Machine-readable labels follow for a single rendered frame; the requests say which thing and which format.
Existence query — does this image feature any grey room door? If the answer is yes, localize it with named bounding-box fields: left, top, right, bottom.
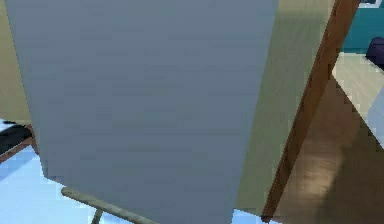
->
left=3, top=0, right=280, bottom=224

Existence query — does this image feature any tan round bar stand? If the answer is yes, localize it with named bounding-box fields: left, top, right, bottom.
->
left=60, top=186, right=162, bottom=224

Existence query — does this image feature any black flat object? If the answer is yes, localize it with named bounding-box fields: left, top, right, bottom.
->
left=0, top=121, right=34, bottom=156

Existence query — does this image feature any dark purple cushion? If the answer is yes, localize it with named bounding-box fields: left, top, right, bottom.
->
left=365, top=36, right=384, bottom=70

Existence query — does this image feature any white framed picture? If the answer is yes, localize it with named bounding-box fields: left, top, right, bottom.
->
left=357, top=0, right=383, bottom=9

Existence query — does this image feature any brown wooden door frame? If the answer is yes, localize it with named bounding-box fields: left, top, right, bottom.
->
left=260, top=0, right=362, bottom=224

